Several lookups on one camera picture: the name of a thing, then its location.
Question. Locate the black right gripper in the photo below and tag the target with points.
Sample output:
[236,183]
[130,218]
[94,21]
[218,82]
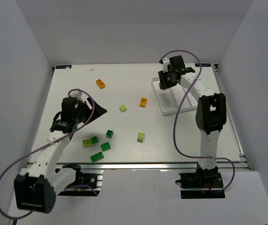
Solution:
[166,79]

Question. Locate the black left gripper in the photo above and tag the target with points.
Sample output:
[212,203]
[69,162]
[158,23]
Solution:
[87,108]

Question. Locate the yellow long lego brick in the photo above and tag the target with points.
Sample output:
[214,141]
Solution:
[100,84]

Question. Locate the yellow lego brick slope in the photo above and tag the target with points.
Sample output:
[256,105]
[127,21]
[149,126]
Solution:
[143,102]

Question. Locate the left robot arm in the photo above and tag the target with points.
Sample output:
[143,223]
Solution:
[37,187]

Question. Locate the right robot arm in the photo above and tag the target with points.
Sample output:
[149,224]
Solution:
[210,113]

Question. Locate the white divided sorting tray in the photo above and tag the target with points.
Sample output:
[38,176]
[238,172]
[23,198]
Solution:
[178,98]

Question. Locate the light green square lego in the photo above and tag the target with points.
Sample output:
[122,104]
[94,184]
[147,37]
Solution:
[122,108]

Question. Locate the dark green square lego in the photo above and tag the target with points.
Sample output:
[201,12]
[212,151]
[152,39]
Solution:
[109,134]

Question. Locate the blue label sticker right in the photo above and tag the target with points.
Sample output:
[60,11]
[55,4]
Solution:
[202,65]

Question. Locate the blue label sticker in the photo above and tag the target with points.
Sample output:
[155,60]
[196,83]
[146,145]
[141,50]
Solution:
[63,67]
[202,65]

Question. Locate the light green flat lego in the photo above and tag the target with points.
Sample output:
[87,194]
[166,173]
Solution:
[87,142]

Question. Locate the green long lego brick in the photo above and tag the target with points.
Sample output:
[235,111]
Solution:
[96,157]

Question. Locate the light green lego near centre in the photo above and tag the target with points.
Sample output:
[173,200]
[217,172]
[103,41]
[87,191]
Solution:
[140,137]

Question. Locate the blue label sticker left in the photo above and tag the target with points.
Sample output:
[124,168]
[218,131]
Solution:
[63,67]

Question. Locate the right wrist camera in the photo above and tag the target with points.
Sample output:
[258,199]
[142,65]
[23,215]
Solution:
[165,62]

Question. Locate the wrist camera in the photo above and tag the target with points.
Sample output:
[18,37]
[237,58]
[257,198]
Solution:
[75,94]
[165,62]

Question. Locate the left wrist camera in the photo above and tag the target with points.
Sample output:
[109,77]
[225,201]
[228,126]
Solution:
[75,94]

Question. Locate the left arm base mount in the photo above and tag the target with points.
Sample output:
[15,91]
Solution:
[87,183]

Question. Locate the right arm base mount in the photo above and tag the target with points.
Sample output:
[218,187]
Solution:
[192,188]

